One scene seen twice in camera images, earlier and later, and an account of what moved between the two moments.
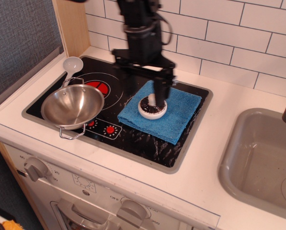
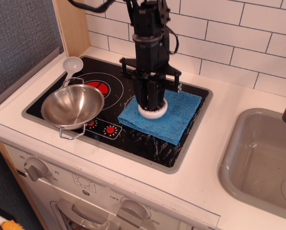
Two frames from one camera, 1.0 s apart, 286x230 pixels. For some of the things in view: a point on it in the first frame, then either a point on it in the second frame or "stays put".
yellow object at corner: [11, 225] stays put
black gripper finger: [133, 79] to [142, 91]
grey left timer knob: [35, 168] stays put
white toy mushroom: [148, 108] stays put
